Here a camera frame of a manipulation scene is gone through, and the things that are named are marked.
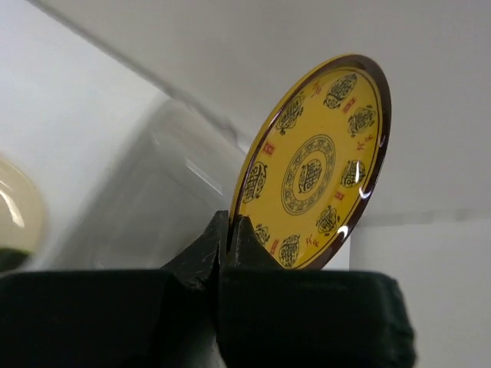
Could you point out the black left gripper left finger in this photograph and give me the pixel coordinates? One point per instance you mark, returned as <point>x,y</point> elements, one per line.
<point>160,317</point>

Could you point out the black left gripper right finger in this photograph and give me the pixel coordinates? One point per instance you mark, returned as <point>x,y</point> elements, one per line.
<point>273,317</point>

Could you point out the yellow patterned plate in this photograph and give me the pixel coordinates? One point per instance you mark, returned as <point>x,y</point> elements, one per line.
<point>313,166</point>

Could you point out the cream plate with dark brushstroke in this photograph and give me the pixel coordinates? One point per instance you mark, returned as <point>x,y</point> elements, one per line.
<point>23,217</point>

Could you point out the clear plastic bin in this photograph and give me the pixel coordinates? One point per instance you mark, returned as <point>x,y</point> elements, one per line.
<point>174,170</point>

